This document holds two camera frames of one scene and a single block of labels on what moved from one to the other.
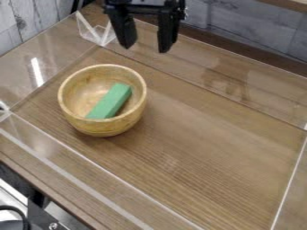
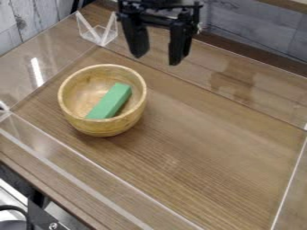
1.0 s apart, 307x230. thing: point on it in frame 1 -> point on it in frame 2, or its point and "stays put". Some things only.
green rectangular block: [112, 102] stays put
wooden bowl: [101, 98] stays put
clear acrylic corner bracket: [100, 35] stays put
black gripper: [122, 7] -> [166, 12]
